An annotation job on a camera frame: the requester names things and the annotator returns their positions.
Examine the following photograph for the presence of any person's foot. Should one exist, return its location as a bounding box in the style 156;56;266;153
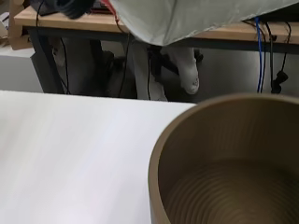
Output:
160;46;201;95

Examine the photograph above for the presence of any black round object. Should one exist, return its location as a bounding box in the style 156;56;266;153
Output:
29;0;96;20

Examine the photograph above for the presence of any brown round tub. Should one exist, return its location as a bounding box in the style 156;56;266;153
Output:
147;92;299;224

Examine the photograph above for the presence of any pale draped cloth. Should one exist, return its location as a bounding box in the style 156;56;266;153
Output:
108;0;299;48

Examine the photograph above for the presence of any person's leg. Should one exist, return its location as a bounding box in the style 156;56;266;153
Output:
129;40;169;102

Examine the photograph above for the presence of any brown cardboard box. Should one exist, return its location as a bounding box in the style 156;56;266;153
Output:
7;0;33;51

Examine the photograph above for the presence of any wooden desk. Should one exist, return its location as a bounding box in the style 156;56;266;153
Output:
13;5;299;94

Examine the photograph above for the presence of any black hanging cable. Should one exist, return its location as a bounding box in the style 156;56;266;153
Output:
264;21;292;94

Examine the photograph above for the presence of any thin black cable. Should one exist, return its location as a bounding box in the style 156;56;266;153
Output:
35;8;71;94

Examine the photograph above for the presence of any blue hanging cable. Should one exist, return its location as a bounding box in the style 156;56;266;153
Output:
253;16;266;94

